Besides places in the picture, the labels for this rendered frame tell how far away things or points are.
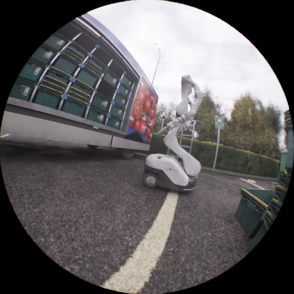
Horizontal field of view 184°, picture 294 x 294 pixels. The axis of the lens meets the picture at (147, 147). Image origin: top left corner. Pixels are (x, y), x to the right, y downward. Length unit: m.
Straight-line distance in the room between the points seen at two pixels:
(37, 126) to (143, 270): 1.33
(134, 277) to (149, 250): 0.16
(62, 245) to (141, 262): 0.32
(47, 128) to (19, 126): 0.37
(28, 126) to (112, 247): 1.21
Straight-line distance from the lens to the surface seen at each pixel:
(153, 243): 0.51
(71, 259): 0.48
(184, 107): 1.18
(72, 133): 1.29
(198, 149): 3.86
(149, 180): 0.97
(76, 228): 0.54
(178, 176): 0.91
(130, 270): 0.44
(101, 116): 1.71
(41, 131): 1.22
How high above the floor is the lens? 0.44
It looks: level
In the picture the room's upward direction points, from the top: 11 degrees clockwise
